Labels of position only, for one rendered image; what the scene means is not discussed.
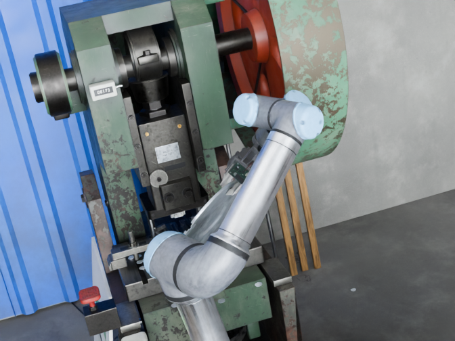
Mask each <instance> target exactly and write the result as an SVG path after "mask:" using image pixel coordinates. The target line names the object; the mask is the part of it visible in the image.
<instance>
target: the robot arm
mask: <svg viewBox="0 0 455 341"><path fill-rule="evenodd" d="M233 108H234V109H233V115H234V119H235V121H236V122H237V123H238V124H241V125H244V126H247V127H258V129H257V130H256V133H255V134H254V136H253V138H252V141H253V144H254V146H253V147H252V148H250V147H244V148H242V151H241V152H239V151H237V152H236V153H235V154H234V155H233V156H232V157H231V158H230V159H229V160H228V163H227V168H226V169H225V171H226V172H225V174H224V176H223V181H222V182H221V183H220V185H221V188H223V187H224V186H225V185H227V184H228V183H229V182H231V181H232V180H233V178H235V180H237V181H238V182H237V183H236V184H235V185H234V186H233V187H231V188H230V189H229V190H228V191H227V193H226V195H234V194H236V193H238V194H237V196H236V197H235V199H234V201H233V203H232V205H231V207H230V209H229V210H228V212H227V214H226V216H225V218H224V220H223V222H222V224H221V226H220V228H219V230H218V231H217V232H215V233H212V234H210V236H209V238H208V240H207V242H206V243H205V244H204V243H201V242H199V241H197V240H194V239H192V238H190V237H188V236H186V235H185V234H183V233H180V232H179V233H178V232H176V231H165V232H162V233H160V234H158V235H157V236H156V237H155V238H154V239H153V240H152V241H151V242H150V243H149V245H148V247H147V250H146V251H145V254H144V267H145V269H146V271H147V272H148V273H149V274H150V276H151V277H153V278H157V280H158V282H159V284H160V286H161V288H162V290H163V292H164V295H165V297H166V299H167V300H168V301H170V302H174V303H175V304H176V306H177V308H178V311H179V313H180V315H181V318H182V320H183V322H184V325H185V327H186V329H187V331H188V334H189V336H190V339H191V341H230V339H229V337H228V334H227V332H226V330H225V327H224V324H223V321H222V320H221V317H220V314H219V311H218V310H217V306H216V304H215V301H214V299H213V296H214V295H216V294H218V293H220V292H222V291H223V290H225V289H226V288H227V287H228V286H229V285H230V284H231V283H232V282H233V281H234V280H235V279H236V278H237V276H238V275H239V274H240V272H241V271H242V270H243V268H244V266H245V264H246V262H247V260H248V258H249V256H250V252H249V249H248V248H249V246H250V244H251V242H252V240H253V238H254V237H255V235H256V233H257V231H258V229H259V227H260V225H261V223H262V221H263V219H264V217H265V215H266V214H267V212H268V210H269V207H270V206H271V204H272V202H273V200H274V198H275V196H276V194H277V192H278V190H279V188H280V186H281V184H282V182H283V180H284V178H285V176H286V174H287V172H288V171H289V169H290V167H291V165H292V163H293V161H294V159H295V157H296V155H297V153H298V151H299V150H300V148H301V146H302V144H303V142H304V140H305V139H314V138H316V136H317V135H319V134H320V132H321V131H322V128H323V125H324V117H323V114H322V112H321V110H320V109H319V108H318V107H316V106H313V105H312V104H311V102H310V100H309V98H308V97H307V96H306V95H304V94H303V93H302V92H300V91H297V90H291V91H289V92H288V93H287V94H286V95H284V97H283V98H278V97H268V96H264V95H257V94H255V93H251V94H250V93H243V94H241V95H239V96H238V97H237V99H236V101H235V102H234V107H233Z"/></svg>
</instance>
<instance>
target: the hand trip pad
mask: <svg viewBox="0 0 455 341"><path fill-rule="evenodd" d="M100 298H101V295H100V290H99V288H98V287H97V286H92V287H89V288H85V289H82V290H80V291H79V299H80V302H81V304H88V303H89V306H90V307H94V306H95V301H97V300H99V299H100Z"/></svg>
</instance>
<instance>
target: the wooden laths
mask: <svg viewBox="0 0 455 341"><path fill-rule="evenodd" d="M295 168H296V172H297V179H298V182H299V189H300V194H301V200H302V205H303V212H304V215H305V222H306V226H307V233H308V238H309V244H310V248H311V255H312V259H313V266H314V269H319V268H321V263H320V256H319V252H318V245H317V241H316V234H315V229H314V226H313V219H312V214H311V207H310V203H309V196H308V192H307V185H306V180H305V173H304V170H303V163H302V162H301V163H298V164H295ZM284 182H285V186H286V192H287V196H288V203H289V207H290V214H291V218H292V224H293V229H294V233H295V239H296V243H297V250H298V254H299V260H300V264H301V270H302V271H307V270H309V268H308V264H307V257H306V253H305V247H304V242H303V236H302V231H301V225H300V220H299V214H298V210H297V203H296V199H295V192H294V188H293V181H292V177H291V173H290V169H289V171H288V172H287V174H286V176H285V178H284ZM276 202H277V206H278V212H279V217H280V223H281V227H282V233H283V238H284V244H285V248H286V254H287V259H288V265H289V269H290V275H291V276H295V275H298V272H297V266H296V261H295V255H294V251H293V244H292V240H291V236H290V229H289V226H288V219H287V215H286V209H285V205H284V198H283V194H282V187H281V186H280V188H279V190H278V192H277V194H276ZM266 219H267V226H268V229H269V236H270V240H271V243H272V250H273V253H274V258H275V257H277V259H278V260H279V258H278V252H277V248H276V242H275V238H274V232H273V228H272V222H271V217H270V213H269V210H268V212H267V214H266Z"/></svg>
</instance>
